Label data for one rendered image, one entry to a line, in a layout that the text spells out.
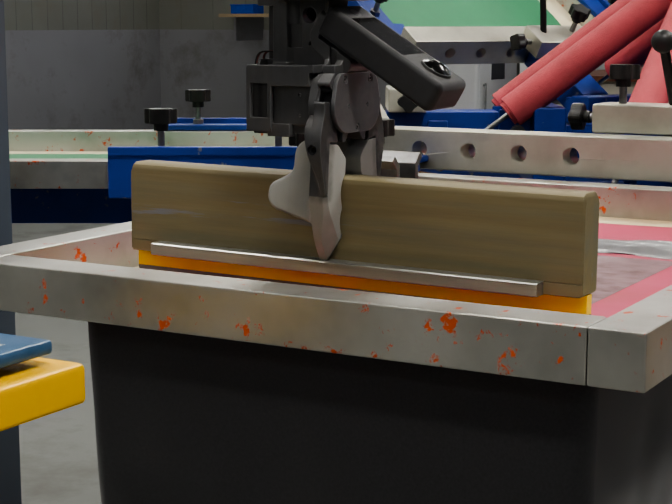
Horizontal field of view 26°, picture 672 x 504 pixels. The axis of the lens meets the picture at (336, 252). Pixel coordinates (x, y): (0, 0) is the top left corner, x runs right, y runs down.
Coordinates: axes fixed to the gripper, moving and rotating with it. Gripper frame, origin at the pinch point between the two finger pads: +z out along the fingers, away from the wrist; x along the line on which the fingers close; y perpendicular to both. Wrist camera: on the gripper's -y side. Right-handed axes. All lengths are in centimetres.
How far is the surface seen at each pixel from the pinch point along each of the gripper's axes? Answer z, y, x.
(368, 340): 4.1, -10.0, 14.9
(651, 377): 4.5, -29.3, 13.6
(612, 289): 5.0, -16.3, -16.3
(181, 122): 0, 95, -109
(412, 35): -15, 62, -133
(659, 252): 4.6, -14.3, -35.2
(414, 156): -2, 19, -49
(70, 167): 3, 74, -54
